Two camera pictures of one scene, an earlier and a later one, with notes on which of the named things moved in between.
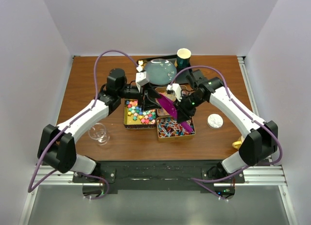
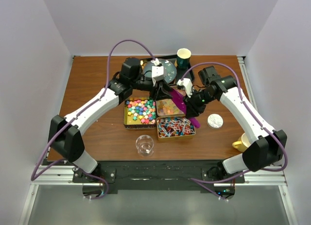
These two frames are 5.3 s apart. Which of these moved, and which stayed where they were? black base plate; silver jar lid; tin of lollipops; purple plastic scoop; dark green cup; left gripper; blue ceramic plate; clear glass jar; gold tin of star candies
Moved: left gripper; purple plastic scoop; clear glass jar
Stayed: tin of lollipops; gold tin of star candies; black base plate; silver jar lid; dark green cup; blue ceramic plate
